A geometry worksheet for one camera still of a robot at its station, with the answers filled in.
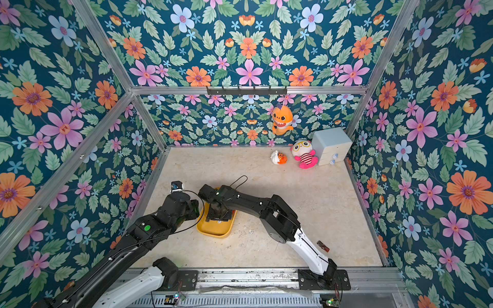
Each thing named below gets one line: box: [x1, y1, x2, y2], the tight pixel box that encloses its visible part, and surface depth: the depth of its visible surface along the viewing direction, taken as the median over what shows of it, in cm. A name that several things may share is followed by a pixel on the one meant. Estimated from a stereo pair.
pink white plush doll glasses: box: [290, 139, 319, 169], surface depth 112 cm
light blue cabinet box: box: [311, 127, 354, 167], surface depth 107 cm
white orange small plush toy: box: [270, 150, 288, 165], surface depth 110 cm
